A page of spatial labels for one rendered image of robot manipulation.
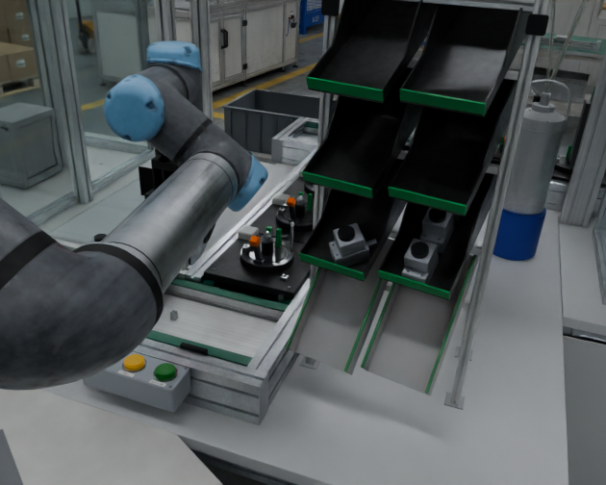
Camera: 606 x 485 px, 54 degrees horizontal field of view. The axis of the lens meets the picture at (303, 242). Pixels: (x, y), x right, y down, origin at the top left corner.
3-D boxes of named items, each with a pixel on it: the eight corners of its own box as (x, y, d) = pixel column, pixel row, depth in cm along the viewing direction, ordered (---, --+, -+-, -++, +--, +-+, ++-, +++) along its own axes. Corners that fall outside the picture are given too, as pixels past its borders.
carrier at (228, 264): (293, 300, 142) (295, 254, 136) (203, 278, 148) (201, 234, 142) (325, 254, 162) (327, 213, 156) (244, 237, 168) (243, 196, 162)
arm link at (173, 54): (132, 47, 80) (158, 37, 87) (139, 127, 85) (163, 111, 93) (188, 52, 79) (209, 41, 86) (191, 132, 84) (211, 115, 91)
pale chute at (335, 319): (352, 375, 114) (345, 371, 110) (292, 351, 119) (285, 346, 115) (403, 242, 119) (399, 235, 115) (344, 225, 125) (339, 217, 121)
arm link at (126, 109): (191, 132, 72) (220, 107, 81) (116, 68, 70) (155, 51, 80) (158, 175, 76) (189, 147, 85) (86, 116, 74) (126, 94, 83)
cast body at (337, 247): (337, 269, 108) (332, 245, 103) (330, 252, 111) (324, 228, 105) (381, 256, 108) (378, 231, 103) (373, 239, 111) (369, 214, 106)
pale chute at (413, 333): (430, 396, 109) (427, 394, 105) (366, 370, 115) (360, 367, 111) (479, 258, 115) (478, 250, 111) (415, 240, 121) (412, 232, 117)
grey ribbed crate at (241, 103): (330, 165, 311) (333, 122, 300) (222, 147, 329) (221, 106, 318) (351, 140, 346) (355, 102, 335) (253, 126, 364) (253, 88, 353)
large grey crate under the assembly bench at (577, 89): (582, 105, 567) (588, 82, 557) (517, 94, 591) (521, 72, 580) (586, 95, 599) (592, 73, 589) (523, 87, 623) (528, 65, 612)
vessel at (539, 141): (543, 218, 173) (578, 89, 155) (493, 210, 177) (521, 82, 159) (543, 200, 184) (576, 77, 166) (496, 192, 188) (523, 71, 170)
